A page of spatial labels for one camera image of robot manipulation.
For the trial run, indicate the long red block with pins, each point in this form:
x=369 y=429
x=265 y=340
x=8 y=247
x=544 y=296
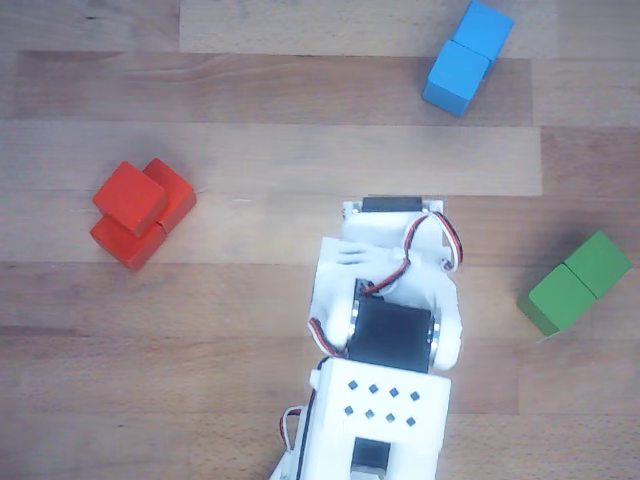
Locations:
x=172 y=192

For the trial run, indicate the small red cube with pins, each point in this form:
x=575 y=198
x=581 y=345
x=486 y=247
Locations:
x=131 y=197

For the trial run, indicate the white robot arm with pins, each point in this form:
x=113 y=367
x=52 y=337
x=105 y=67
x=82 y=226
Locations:
x=385 y=400

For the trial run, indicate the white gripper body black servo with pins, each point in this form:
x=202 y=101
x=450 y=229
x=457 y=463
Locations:
x=391 y=204

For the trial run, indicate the long green block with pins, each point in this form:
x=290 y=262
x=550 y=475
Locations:
x=575 y=282

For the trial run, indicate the long blue block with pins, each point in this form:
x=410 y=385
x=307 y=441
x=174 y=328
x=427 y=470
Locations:
x=465 y=55

